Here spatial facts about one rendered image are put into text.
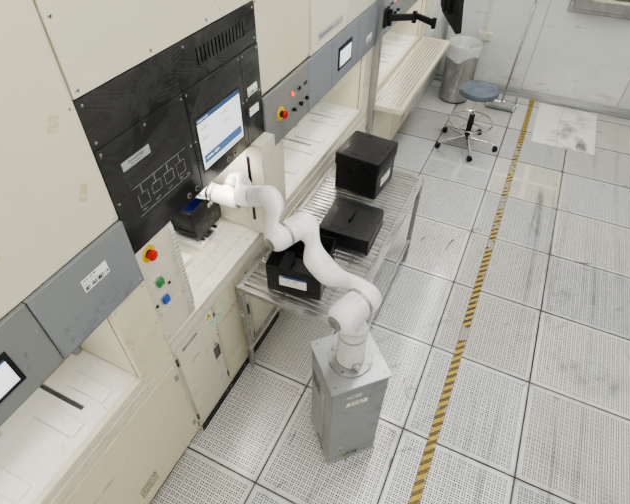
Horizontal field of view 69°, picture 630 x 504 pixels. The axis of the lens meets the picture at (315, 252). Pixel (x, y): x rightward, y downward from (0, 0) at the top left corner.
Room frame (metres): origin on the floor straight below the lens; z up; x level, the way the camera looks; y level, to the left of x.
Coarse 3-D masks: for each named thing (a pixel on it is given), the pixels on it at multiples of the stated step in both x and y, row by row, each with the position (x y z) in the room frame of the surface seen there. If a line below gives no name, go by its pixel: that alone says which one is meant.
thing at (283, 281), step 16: (320, 240) 1.68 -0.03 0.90; (272, 256) 1.56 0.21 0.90; (288, 256) 1.69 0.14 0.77; (272, 272) 1.46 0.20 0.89; (288, 272) 1.44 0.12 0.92; (304, 272) 1.57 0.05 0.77; (272, 288) 1.46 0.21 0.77; (288, 288) 1.44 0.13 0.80; (304, 288) 1.42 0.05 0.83; (320, 288) 1.40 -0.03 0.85
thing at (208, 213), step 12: (204, 204) 1.71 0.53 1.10; (216, 204) 1.79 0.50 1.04; (180, 216) 1.64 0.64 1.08; (192, 216) 1.62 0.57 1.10; (204, 216) 1.69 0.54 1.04; (216, 216) 1.77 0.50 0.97; (180, 228) 1.65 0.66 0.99; (192, 228) 1.62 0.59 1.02; (204, 228) 1.67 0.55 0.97; (204, 240) 1.66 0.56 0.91
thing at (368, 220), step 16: (336, 208) 1.97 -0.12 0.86; (352, 208) 1.98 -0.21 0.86; (368, 208) 1.98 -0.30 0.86; (320, 224) 1.84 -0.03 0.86; (336, 224) 1.84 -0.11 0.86; (352, 224) 1.84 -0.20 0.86; (368, 224) 1.84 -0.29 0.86; (336, 240) 1.77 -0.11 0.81; (352, 240) 1.74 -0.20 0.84; (368, 240) 1.72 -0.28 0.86
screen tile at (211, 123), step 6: (216, 114) 1.57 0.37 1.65; (210, 120) 1.54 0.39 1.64; (204, 126) 1.50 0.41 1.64; (210, 126) 1.53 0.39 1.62; (216, 126) 1.56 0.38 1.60; (204, 132) 1.49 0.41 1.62; (216, 132) 1.56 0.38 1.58; (210, 138) 1.52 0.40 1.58; (216, 138) 1.55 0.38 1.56; (204, 144) 1.48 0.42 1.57; (210, 144) 1.51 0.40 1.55; (204, 150) 1.48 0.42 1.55
